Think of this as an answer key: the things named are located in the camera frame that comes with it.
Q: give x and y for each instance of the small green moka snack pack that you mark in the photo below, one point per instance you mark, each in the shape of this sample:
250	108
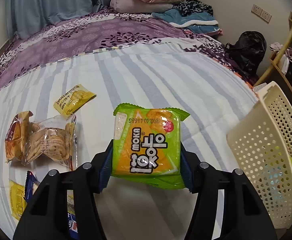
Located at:
147	145

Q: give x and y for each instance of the wall power socket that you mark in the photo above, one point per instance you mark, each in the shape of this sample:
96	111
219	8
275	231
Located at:
261	13

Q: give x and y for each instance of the black bag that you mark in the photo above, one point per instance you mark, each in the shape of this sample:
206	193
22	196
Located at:
247	53

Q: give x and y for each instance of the small yellow bibizan packet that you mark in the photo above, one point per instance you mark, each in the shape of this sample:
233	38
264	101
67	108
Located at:
73	100

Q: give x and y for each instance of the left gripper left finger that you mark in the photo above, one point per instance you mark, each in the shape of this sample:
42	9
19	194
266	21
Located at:
64	207

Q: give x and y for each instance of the blue leopard clothes pile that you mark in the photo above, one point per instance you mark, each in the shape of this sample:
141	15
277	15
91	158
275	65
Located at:
193	15

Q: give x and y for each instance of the striped white grey blanket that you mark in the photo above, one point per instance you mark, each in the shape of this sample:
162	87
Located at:
150	76

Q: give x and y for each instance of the blue-grey curtain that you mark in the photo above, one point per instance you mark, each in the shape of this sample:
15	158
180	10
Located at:
27	17

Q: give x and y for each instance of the tan waffle snack bag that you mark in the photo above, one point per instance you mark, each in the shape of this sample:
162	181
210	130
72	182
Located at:
17	136

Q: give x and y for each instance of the blue cracker pack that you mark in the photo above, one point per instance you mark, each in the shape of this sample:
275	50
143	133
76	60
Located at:
31	184

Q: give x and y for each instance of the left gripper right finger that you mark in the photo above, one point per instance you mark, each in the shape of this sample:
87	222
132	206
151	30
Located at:
244	214

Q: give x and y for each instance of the purple floral bedsheet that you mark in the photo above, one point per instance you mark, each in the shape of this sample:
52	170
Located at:
104	29

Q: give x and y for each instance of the clear bag round cookies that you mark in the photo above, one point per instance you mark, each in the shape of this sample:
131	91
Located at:
54	137

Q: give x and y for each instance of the gold yellow snack packet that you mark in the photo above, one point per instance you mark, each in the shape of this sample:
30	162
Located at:
16	197

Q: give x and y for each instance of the cream perforated plastic basket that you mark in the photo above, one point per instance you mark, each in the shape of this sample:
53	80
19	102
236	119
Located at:
262	145

